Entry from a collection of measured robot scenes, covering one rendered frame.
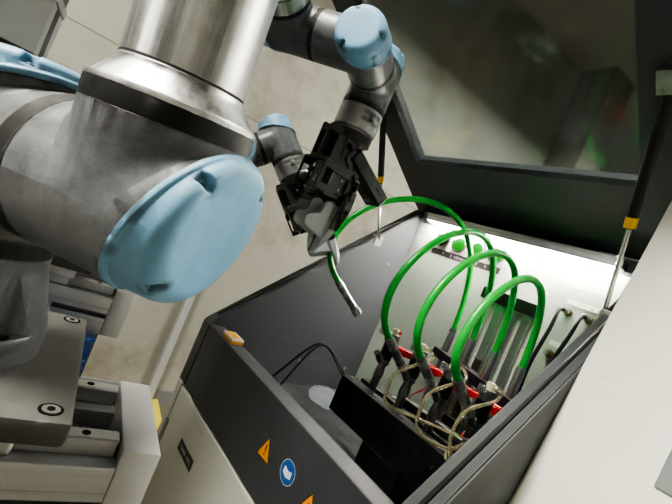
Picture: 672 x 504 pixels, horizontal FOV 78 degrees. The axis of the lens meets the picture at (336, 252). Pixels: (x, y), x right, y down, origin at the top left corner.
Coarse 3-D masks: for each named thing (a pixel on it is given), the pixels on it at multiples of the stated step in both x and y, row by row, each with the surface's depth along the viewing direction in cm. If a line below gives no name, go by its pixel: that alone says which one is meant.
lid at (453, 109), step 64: (384, 0) 93; (448, 0) 82; (512, 0) 73; (576, 0) 66; (640, 0) 59; (448, 64) 92; (512, 64) 81; (576, 64) 73; (640, 64) 64; (448, 128) 106; (512, 128) 92; (576, 128) 81; (640, 128) 71; (448, 192) 121; (512, 192) 102; (576, 192) 89; (640, 256) 88
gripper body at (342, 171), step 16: (336, 128) 67; (352, 128) 68; (320, 144) 68; (336, 144) 68; (352, 144) 70; (368, 144) 70; (304, 160) 71; (320, 160) 67; (336, 160) 69; (304, 176) 70; (320, 176) 66; (336, 176) 68; (352, 176) 71; (320, 192) 67; (336, 192) 69
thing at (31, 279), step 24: (0, 240) 31; (0, 264) 31; (24, 264) 33; (48, 264) 36; (0, 288) 31; (24, 288) 33; (48, 288) 37; (0, 312) 32; (24, 312) 33; (0, 336) 33; (24, 336) 34; (0, 360) 32; (24, 360) 34
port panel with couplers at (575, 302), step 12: (576, 288) 93; (564, 300) 94; (576, 300) 93; (588, 300) 91; (600, 300) 89; (612, 300) 88; (564, 312) 91; (576, 312) 92; (588, 312) 90; (564, 324) 93; (588, 324) 89; (552, 336) 94; (564, 336) 92; (576, 336) 90; (552, 348) 93; (564, 348) 91; (540, 360) 94
